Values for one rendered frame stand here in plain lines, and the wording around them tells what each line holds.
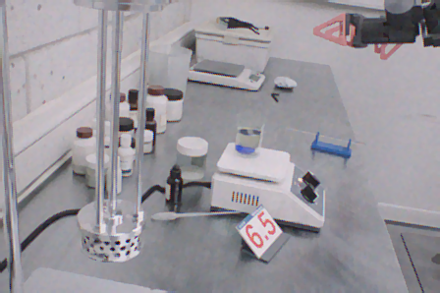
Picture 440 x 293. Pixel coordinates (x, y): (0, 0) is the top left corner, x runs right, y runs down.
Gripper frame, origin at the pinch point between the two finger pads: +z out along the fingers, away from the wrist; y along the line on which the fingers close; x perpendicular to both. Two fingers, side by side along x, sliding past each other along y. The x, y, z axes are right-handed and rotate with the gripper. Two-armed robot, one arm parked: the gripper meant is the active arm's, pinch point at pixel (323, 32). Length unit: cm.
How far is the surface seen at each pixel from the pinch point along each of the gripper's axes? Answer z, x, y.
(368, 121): 11, 33, -125
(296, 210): -5.1, 31.9, 32.5
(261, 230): -2, 34, 39
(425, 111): -14, 27, -133
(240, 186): 3.8, 27.9, 35.7
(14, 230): 11, 25, 75
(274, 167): -0.4, 25.2, 30.6
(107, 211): 1, 22, 72
